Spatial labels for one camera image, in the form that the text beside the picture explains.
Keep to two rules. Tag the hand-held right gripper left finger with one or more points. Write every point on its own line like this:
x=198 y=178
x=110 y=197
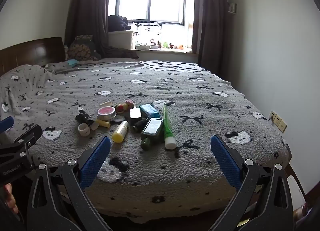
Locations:
x=96 y=163

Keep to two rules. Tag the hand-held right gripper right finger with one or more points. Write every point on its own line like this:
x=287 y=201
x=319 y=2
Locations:
x=225 y=163

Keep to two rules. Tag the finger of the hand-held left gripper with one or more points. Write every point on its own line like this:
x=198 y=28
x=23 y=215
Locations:
x=6 y=124
x=26 y=139

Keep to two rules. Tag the yellow bottle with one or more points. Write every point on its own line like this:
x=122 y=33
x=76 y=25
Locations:
x=120 y=131

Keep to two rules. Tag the dark green labelled bottle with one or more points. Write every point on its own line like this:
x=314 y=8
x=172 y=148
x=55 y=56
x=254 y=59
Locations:
x=152 y=129

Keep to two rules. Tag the person's left hand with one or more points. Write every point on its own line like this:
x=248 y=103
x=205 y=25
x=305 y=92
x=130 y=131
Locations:
x=11 y=198

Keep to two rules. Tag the small white cup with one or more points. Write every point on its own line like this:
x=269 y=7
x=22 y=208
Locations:
x=83 y=129

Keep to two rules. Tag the small yellow tube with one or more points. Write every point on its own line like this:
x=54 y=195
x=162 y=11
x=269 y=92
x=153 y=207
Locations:
x=103 y=123

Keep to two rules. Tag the dotted grey pillow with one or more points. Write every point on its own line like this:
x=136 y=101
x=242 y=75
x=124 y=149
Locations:
x=22 y=81

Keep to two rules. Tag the black clip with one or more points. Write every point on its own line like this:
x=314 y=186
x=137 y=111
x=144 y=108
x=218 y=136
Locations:
x=83 y=118

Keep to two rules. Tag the round metal tin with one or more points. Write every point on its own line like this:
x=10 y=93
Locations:
x=106 y=113

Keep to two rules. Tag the small dark bottle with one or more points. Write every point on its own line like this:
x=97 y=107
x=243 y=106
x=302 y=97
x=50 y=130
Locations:
x=140 y=124

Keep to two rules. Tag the white lip balm tube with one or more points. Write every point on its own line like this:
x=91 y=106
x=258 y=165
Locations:
x=106 y=103

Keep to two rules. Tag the colourful knitted toy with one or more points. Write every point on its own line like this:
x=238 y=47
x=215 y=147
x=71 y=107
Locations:
x=125 y=106

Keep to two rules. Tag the white square box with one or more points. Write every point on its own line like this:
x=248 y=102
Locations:
x=135 y=113

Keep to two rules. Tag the green tube with white cap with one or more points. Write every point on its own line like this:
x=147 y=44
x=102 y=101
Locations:
x=167 y=128

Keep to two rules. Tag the blue tissue packet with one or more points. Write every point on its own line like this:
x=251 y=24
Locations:
x=150 y=111

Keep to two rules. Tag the dark wooden headboard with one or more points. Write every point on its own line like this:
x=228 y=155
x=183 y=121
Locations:
x=30 y=51

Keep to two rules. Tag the grey printed blanket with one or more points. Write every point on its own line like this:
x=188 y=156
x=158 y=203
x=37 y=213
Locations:
x=175 y=91

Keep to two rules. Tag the teal packet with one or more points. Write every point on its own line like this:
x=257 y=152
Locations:
x=72 y=62

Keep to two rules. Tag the patterned brown pillow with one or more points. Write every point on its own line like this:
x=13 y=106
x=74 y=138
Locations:
x=80 y=48

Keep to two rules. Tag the dark cloth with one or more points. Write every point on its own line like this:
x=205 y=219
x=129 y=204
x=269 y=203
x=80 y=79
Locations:
x=120 y=52

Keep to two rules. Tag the white storage box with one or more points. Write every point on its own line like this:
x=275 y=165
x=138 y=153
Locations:
x=120 y=39

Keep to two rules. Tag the green toy figure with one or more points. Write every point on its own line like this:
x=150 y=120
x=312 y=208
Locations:
x=165 y=45

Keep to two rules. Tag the small plush doll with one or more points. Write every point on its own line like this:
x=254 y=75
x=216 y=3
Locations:
x=153 y=42

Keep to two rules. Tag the dark clothes pile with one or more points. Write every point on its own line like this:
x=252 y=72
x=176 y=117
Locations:
x=117 y=23

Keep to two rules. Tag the dark brown curtain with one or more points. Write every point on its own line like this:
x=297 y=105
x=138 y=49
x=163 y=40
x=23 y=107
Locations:
x=207 y=21
x=90 y=8

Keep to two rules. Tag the small drying rack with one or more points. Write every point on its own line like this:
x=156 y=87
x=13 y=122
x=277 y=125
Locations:
x=148 y=28

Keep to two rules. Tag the beige wall socket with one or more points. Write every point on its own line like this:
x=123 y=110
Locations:
x=272 y=115
x=281 y=124

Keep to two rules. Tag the wall switch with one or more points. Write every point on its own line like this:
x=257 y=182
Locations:
x=232 y=8

